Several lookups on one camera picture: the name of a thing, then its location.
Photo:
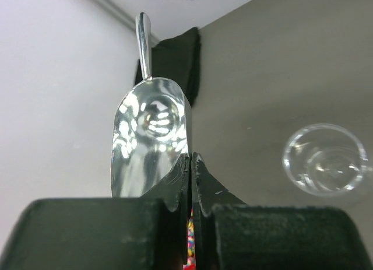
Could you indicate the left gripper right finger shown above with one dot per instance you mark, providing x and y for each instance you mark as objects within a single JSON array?
[{"x": 230, "y": 234}]

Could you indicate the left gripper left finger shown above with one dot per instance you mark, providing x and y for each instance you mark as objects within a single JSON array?
[{"x": 148, "y": 232}]

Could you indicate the silver metal scoop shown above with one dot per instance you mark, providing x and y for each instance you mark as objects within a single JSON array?
[{"x": 152, "y": 126}]

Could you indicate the pile of wrapped candies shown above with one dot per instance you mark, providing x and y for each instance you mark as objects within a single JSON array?
[{"x": 191, "y": 245}]

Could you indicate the clear glass jar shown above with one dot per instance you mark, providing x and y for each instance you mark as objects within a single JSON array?
[{"x": 327, "y": 160}]

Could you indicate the black folded cloth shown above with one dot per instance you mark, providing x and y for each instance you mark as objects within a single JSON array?
[{"x": 178, "y": 59}]

